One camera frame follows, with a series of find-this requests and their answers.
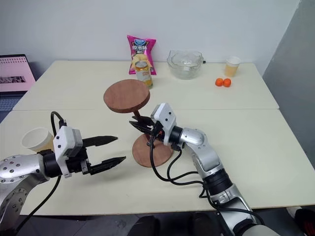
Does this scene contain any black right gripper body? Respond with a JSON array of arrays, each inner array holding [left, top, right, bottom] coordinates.
[[147, 121, 165, 143]]

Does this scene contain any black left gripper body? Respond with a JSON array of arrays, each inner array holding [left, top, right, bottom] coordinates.
[[65, 147, 92, 176]]

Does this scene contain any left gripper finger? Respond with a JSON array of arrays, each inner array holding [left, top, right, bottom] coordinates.
[[89, 156, 127, 176], [82, 135, 119, 148]]

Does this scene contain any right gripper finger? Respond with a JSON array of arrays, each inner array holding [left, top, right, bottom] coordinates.
[[128, 120, 151, 135], [132, 118, 153, 126]]

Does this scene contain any wooden pole with round top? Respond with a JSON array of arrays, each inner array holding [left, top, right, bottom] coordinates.
[[103, 79, 153, 141]]

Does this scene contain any round wooden base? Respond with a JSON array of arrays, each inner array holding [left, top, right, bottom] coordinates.
[[132, 134, 174, 168]]

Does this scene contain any yellow drink can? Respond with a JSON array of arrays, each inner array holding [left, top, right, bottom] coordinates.
[[135, 61, 154, 89]]

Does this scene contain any white paper cup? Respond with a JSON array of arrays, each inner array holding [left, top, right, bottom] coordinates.
[[21, 127, 55, 153]]

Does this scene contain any clear glass bowl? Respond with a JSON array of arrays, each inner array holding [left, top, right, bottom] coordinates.
[[166, 49, 204, 80]]

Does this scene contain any pink chip bag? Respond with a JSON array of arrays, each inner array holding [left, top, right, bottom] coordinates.
[[126, 34, 158, 76]]

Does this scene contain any plastic cup with orange juice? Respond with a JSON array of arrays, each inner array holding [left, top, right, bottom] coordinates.
[[223, 56, 242, 78]]

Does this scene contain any laptop with pink screen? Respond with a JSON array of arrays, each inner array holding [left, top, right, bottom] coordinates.
[[0, 54, 36, 112]]

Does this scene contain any red and black object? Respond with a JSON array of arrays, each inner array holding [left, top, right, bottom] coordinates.
[[293, 207, 315, 236]]

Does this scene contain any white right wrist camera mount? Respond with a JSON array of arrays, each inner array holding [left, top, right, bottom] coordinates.
[[150, 103, 177, 146]]

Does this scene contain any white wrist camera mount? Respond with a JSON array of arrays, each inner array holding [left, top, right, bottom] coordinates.
[[150, 103, 177, 146], [53, 126, 83, 178]]

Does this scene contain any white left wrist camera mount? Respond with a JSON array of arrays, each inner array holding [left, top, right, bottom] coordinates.
[[53, 126, 83, 178]]

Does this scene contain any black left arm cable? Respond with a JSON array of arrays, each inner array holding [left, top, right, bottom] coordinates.
[[14, 111, 68, 236]]

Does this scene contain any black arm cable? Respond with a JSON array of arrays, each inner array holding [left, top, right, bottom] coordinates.
[[147, 127, 266, 227], [14, 111, 68, 236]]

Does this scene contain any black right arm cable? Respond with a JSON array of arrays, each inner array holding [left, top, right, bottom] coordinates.
[[147, 127, 266, 227]]

